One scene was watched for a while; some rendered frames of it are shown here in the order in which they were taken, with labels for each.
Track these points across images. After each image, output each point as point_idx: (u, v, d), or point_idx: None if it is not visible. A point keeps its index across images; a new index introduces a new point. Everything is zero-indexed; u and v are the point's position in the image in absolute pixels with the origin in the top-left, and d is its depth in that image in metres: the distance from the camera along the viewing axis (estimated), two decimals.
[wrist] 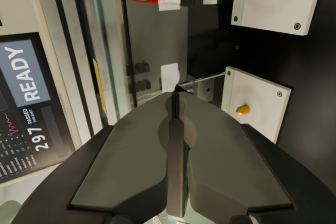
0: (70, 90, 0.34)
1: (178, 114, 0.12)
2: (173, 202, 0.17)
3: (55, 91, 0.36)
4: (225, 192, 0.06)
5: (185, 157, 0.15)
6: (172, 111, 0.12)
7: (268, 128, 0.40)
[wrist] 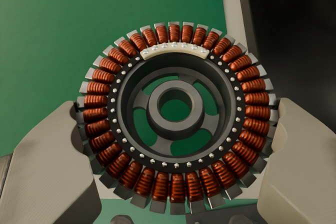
0: None
1: None
2: None
3: None
4: (298, 206, 0.06)
5: None
6: None
7: None
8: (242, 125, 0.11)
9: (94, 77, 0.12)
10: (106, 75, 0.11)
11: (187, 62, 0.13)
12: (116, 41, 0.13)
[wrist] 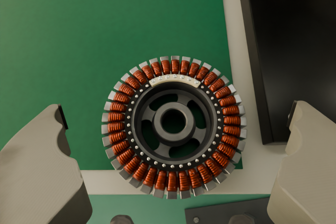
0: None
1: (288, 123, 0.11)
2: None
3: None
4: (309, 211, 0.05)
5: None
6: (64, 123, 0.11)
7: None
8: (220, 140, 0.15)
9: (114, 99, 0.16)
10: (124, 98, 0.16)
11: (184, 88, 0.17)
12: (131, 70, 0.17)
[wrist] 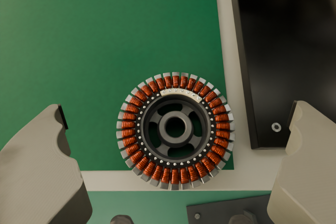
0: None
1: (288, 123, 0.11)
2: None
3: None
4: (309, 211, 0.05)
5: None
6: (64, 123, 0.11)
7: None
8: (210, 148, 0.18)
9: (130, 102, 0.20)
10: (138, 102, 0.19)
11: (188, 100, 0.21)
12: (147, 80, 0.21)
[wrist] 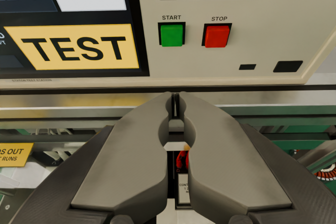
0: (63, 111, 0.22)
1: (178, 114, 0.12)
2: None
3: (55, 76, 0.21)
4: (225, 192, 0.06)
5: None
6: (172, 111, 0.12)
7: None
8: None
9: None
10: None
11: None
12: None
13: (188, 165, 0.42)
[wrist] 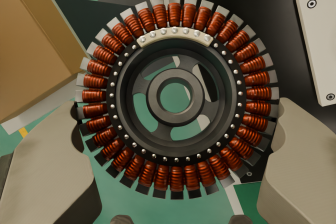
0: None
1: (273, 120, 0.11)
2: None
3: None
4: (297, 206, 0.06)
5: None
6: None
7: None
8: (240, 121, 0.11)
9: (89, 70, 0.11)
10: (102, 69, 0.11)
11: (189, 46, 0.12)
12: (109, 24, 0.11)
13: None
